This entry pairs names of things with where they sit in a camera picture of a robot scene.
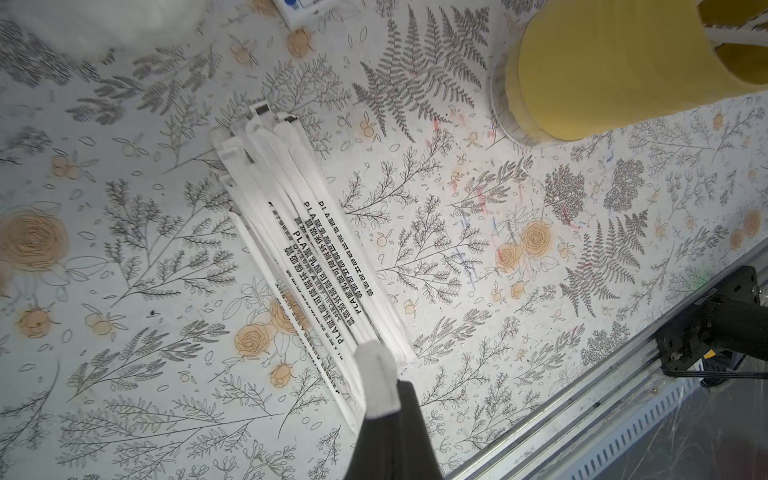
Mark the grey slotted cable duct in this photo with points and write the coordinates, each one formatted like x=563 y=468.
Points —
x=619 y=429

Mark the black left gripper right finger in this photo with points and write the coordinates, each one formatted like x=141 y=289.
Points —
x=414 y=454

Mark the white remote control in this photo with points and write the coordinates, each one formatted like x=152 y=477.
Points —
x=297 y=14

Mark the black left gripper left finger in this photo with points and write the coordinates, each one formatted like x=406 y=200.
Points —
x=373 y=457

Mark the white teddy bear blue shirt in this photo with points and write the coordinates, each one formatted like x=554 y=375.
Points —
x=83 y=29

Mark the yellow plastic cup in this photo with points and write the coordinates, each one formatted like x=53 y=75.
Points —
x=580 y=68

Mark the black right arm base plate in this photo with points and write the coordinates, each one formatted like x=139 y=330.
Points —
x=726 y=317

